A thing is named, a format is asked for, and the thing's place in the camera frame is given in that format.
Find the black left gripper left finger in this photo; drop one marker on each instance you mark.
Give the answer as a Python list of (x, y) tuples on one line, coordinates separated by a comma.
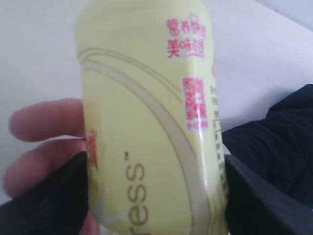
[(57, 205)]

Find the black sleeved forearm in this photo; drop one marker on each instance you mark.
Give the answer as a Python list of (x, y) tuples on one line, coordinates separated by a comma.
[(279, 148)]

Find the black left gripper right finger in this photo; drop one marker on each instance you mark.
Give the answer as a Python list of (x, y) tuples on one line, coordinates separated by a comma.
[(257, 208)]

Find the yellow nutri-express bottle red cap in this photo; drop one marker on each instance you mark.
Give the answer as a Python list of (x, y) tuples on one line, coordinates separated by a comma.
[(155, 151)]

